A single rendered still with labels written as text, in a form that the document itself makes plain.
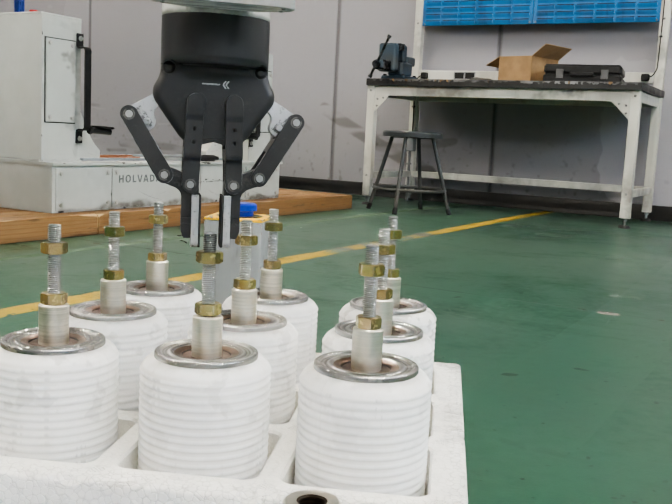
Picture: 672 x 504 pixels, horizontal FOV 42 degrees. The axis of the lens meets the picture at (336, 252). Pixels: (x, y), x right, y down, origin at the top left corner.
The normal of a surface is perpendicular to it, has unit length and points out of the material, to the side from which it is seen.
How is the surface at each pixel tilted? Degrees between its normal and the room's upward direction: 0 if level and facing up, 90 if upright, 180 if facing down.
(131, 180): 90
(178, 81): 90
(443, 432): 0
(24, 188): 90
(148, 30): 90
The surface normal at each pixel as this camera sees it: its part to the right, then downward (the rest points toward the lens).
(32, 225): 0.87, 0.11
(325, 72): -0.49, 0.09
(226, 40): 0.30, 0.14
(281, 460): 0.05, -0.99
